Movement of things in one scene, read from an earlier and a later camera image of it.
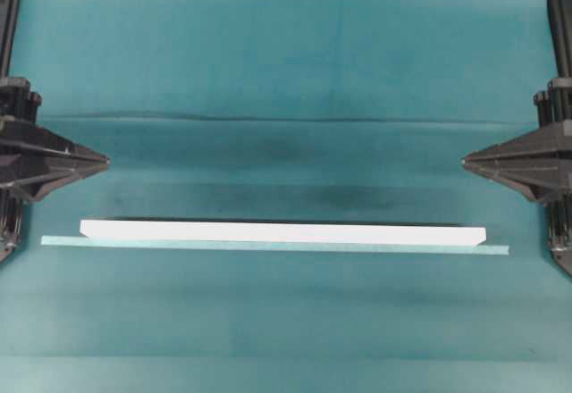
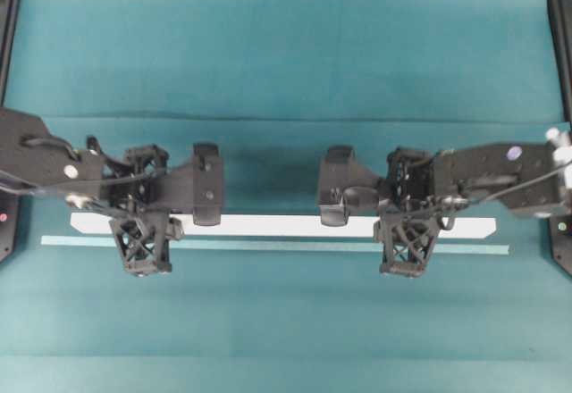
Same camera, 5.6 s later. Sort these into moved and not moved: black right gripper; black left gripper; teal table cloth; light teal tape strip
Moved: black right gripper; black left gripper
Not moved: light teal tape strip; teal table cloth
